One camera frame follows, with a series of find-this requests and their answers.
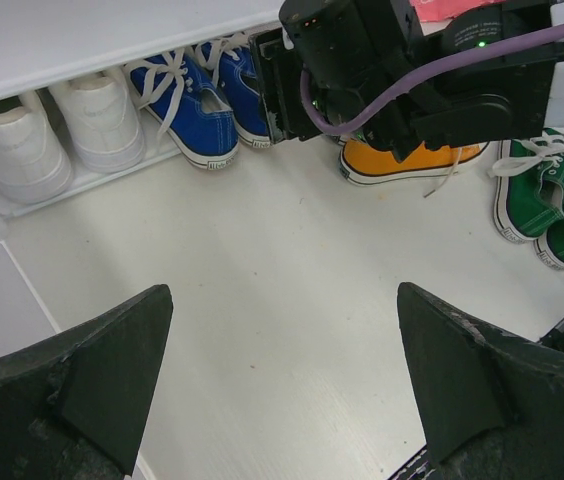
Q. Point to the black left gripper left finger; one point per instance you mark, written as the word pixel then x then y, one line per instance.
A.
pixel 75 405

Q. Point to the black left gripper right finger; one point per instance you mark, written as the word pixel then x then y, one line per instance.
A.
pixel 491 403

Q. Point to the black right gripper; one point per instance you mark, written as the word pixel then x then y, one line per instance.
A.
pixel 336 57

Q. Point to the blue canvas sneaker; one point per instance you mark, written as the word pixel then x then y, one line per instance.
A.
pixel 176 91
pixel 230 64

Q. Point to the white leather sneaker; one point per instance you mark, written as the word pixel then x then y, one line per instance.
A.
pixel 102 120
pixel 34 166

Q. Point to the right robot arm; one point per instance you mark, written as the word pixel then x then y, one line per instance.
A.
pixel 493 73

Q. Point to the pink patterned plastic bag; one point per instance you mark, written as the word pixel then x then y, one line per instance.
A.
pixel 433 11

